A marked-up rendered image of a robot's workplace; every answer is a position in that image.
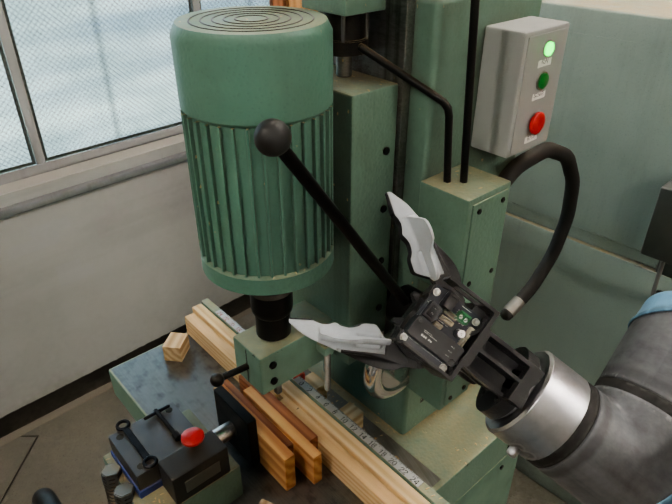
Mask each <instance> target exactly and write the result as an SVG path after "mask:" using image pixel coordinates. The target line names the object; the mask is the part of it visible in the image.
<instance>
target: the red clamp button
mask: <svg viewBox="0 0 672 504"><path fill-rule="evenodd" d="M204 437H205V435H204V431H203V430H202V429H201V428H198V427H191V428H188V429H186V430H185V431H184V432H183V433H182V435H181V442H182V444H183V445H184V446H186V447H195V446H198V445H199V444H201V443H202V442H203V440H204Z"/></svg>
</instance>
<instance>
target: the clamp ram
mask: <svg viewBox="0 0 672 504"><path fill-rule="evenodd" d="M214 396H215V403H216V409H217V416H218V423H219V427H217V428H215V429H214V430H212V431H213V432H214V433H215V434H216V435H217V436H218V437H219V439H220V440H221V441H222V442H223V443H226V442H228V441H229V442H230V443H231V444H232V445H233V446H234V447H235V448H236V449H237V451H238V452H239V453H240V454H241V455H242V456H243V457H244V458H245V459H246V460H247V461H248V463H249V464H250V465H251V466H252V467H253V466H254V465H256V464H257V463H259V462H260V455H259V445H258V435H257V425H256V419H255V418H254V417H253V416H252V415H251V414H250V413H249V412H248V411H247V410H246V409H245V408H244V407H243V406H242V405H241V404H240V403H239V402H238V401H237V400H236V399H235V398H234V397H233V396H232V395H231V394H230V393H229V392H228V391H227V390H226V389H225V388H224V387H223V386H220V387H217V388H215V389H214Z"/></svg>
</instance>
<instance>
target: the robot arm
mask: <svg viewBox="0 0 672 504"><path fill-rule="evenodd" d="M385 197H386V201H387V206H388V211H389V215H390V216H391V217H392V219H393V220H394V221H395V223H396V224H397V226H398V233H399V237H400V239H401V240H402V241H403V242H404V243H405V245H406V247H407V250H408V257H407V264H408V267H409V270H410V272H411V274H412V275H415V276H418V277H421V278H425V279H428V280H430V282H431V284H432V285H429V287H428V288H426V290H425V291H424V292H422V293H419V292H417V291H413V292H411V294H410V297H411V300H412V304H411V305H410V306H409V308H408V309H407V311H406V312H405V313H404V315H403V316H402V317H393V318H392V319H391V322H392V323H393V324H395V325H396V326H395V328H394V331H393V335H392V337H391V338H392V339H393V342H394V343H392V342H391V341H392V340H391V339H387V338H385V337H384V335H383V334H382V332H381V330H380V329H379V327H378V326H377V325H376V324H371V323H360V324H357V325H355V326H353V327H345V326H343V325H341V324H339V323H336V322H331V323H326V324H323V323H320V322H317V321H315V320H312V319H307V318H292V317H289V323H290V324H291V325H293V326H294V327H295V328H296V329H297V330H298V331H299V332H301V333H302V334H303V335H305V336H307V337H308V338H310V339H312V340H314V341H316V342H318V343H320V344H323V345H325V346H327V347H329V348H332V349H334V350H336V351H338V352H340V353H343V354H345V355H347V356H349V357H352V358H354V359H356V360H358V361H360V362H363V363H365V364H367V365H369V366H372V367H375V368H379V369H384V370H397V369H399V368H405V367H408V368H413V369H416V368H417V369H422V368H425V369H426V370H428V372H430V373H431V374H432V375H433V376H437V377H439V378H442V379H445V380H448V381H450V382H452V381H453V380H454V378H455V377H456V376H457V375H458V376H460V377H461V378H463V379H464V380H466V381H467V382H469V383H471V384H478V385H480V386H481V388H480V390H479V392H478V395H477V399H476V408H477V409H478V410H479V411H480V412H481V413H483V414H484V415H485V416H486V420H485V422H486V426H487V429H488V431H490V432H491V433H492V434H494V435H495V436H496V437H497V438H499V439H500V440H501V441H503V442H504V443H505V444H507V445H510V446H509V447H508V449H507V451H506V453H507V455H509V456H510V457H511V458H516V457H517V456H518V454H519V455H520V456H522V457H523V458H524V459H526V460H527V461H528V462H530V463H531V464H532V465H534V466H535V467H536V468H537V469H539V470H540V471H541V472H543V473H544V474H545V475H546V476H548V477H549V478H550V479H552V480H553V481H554V482H555V483H557V484H558V485H559V486H561V487H562V488H563V489H565V490H566V491H567V492H568V493H570V494H571V495H572V496H574V497H575V498H576V499H577V500H579V501H580V502H581V503H583V504H672V291H664V292H660V293H657V294H654V295H652V296H651V297H649V298H648V299H647V300H646V301H645V302H644V304H643V305H642V307H641V308H640V310H639V311H638V313H637V314H636V315H635V316H634V317H633V318H632V319H631V320H630V321H629V323H628V329H627V331H626V333H625V334H624V336H623V338H622V339H621V341H620V343H619V344H618V346H617V348H616V350H615V351H614V353H613V355H612V356H611V358H610V360H609V361H608V363H607V365H606V367H605V368H604V370H603V372H602V373H601V375H600V377H599V378H598V380H597V381H596V383H595V385H594V386H593V385H592V384H590V383H589V382H588V381H587V380H585V379H584V378H583V377H582V376H580V375H579V374H578V373H576V372H575V371H574V370H572V369H571V368H570V367H569V366H567V365H566V364H565V363H563V362H562V361H561V360H560V359H558V358H557V357H556V356H554V355H553V354H552V353H551V352H549V351H538V352H535V353H532V352H531V351H530V350H529V349H527V348H526V347H519V348H516V349H513V348H512V347H511V346H509V345H508V344H507V343H506V342H504V341H503V340H502V339H500V338H499V337H498V336H497V335H495V334H494V333H493V332H491V329H490V328H491V326H492V325H493V323H494V322H495V321H496V319H497V318H498V316H499V315H500V314H501V313H500V312H498V311H497V310H496V309H495V308H493V307H492V306H491V305H489V304H488V303H487V302H486V301H484V300H483V299H482V298H480V297H479V296H478V295H477V294H475V293H474V292H473V291H471V290H470V289H469V288H468V287H466V286H465V285H464V284H462V283H461V277H460V274H459V271H458V269H457V267H456V265H455V264H454V262H453V261H452V260H451V258H450V257H449V256H448V255H447V254H446V253H445V252H444V251H443V250H442V249H441V248H440V247H439V246H438V245H437V244H436V243H435V242H434V233H433V230H432V227H431V225H430V223H429V222H428V220H427V219H425V218H422V217H418V215H417V214H416V213H415V212H414V211H413V210H412V209H411V207H410V206H409V205H408V204H406V203H405V202H404V201H403V200H402V199H400V198H399V197H397V196H396V195H395V194H393V193H392V192H387V193H385ZM460 288H461V289H463V290H464V291H465V292H467V293H468V294H469V295H470V296H472V297H473V298H474V299H476V300H477V301H478V302H479V303H480V304H479V303H478V302H477V301H476V300H474V299H473V298H472V297H470V296H469V295H468V294H467V293H465V292H464V291H463V290H461V289H460ZM463 296H464V297H465V298H466V299H467V300H469V301H470V302H471V303H465V299H464V297H463ZM489 317H490V318H489ZM488 319H489V320H488Z"/></svg>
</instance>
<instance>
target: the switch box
mask: <svg viewBox="0 0 672 504"><path fill-rule="evenodd" d="M568 30H569V23H568V22H566V21H560V20H554V19H548V18H541V17H535V16H528V17H524V18H519V19H515V20H510V21H505V22H501V23H496V24H492V25H488V26H486V29H485V37H484V45H483V53H482V61H481V69H480V76H479V84H478V92H477V100H476V108H475V116H474V124H473V131H472V139H471V146H472V147H474V148H477V149H480V150H483V151H486V152H489V153H492V154H495V155H498V156H500V157H503V158H508V157H510V156H513V155H515V154H517V153H519V152H522V151H524V150H526V149H528V148H531V147H533V146H535V145H537V144H540V143H542V142H544V141H546V139H547V136H548V131H549V126H550V121H551V116H552V111H553V106H554V100H555V95H556V90H557V85H558V80H559V75H560V70H561V65H562V60H563V55H564V50H565V45H566V40H567V35H568ZM548 40H552V41H553V42H554V51H553V53H552V54H551V55H550V56H548V57H545V56H543V47H544V45H545V43H546V42H547V41H548ZM550 57H552V59H551V64H550V65H547V66H543V67H540V68H538V62H539V61H540V60H544V59H547V58H550ZM542 71H546V72H547V73H548V75H549V81H548V84H547V86H546V87H545V88H544V89H542V90H537V88H536V81H537V78H538V76H539V74H540V73H541V72H542ZM544 90H546V91H545V96H544V97H543V98H540V99H537V100H534V101H532V96H533V94H536V93H539V92H541V91H544ZM537 112H543V113H544V114H545V124H544V127H543V129H542V130H541V131H540V132H539V133H538V134H537V139H535V140H533V141H530V142H528V143H526V144H524V141H525V138H526V137H528V136H531V135H533V134H531V133H530V130H529V123H530V120H531V118H532V117H533V116H534V115H535V114H536V113H537Z"/></svg>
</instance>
